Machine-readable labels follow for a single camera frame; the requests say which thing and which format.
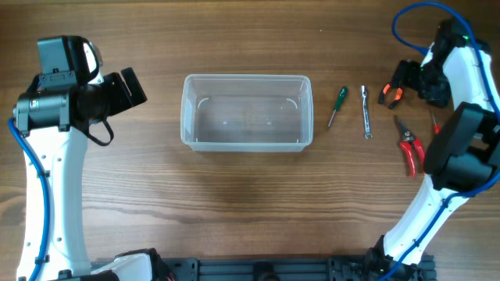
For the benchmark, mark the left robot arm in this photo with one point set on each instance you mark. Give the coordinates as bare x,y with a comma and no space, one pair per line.
51,122

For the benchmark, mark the orange black needle-nose pliers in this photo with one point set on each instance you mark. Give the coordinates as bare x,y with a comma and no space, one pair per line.
394,90

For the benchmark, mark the silver socket wrench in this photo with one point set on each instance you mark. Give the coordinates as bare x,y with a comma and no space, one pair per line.
365,111

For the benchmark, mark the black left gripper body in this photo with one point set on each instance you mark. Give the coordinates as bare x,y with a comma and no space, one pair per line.
118,94

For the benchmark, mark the red black screwdriver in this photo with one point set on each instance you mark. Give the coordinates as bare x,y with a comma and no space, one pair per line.
435,123

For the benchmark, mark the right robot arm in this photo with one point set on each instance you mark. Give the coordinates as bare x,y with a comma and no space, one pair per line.
461,161

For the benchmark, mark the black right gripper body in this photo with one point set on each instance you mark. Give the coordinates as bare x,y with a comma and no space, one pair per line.
406,78

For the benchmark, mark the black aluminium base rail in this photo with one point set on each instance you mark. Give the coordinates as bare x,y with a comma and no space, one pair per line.
335,268

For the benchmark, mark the green handled screwdriver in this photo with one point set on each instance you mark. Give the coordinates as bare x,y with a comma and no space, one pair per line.
340,99

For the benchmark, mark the red handled snips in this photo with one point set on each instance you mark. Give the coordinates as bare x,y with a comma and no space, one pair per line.
411,146

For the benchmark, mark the clear plastic container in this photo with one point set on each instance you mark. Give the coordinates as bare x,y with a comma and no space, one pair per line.
247,113

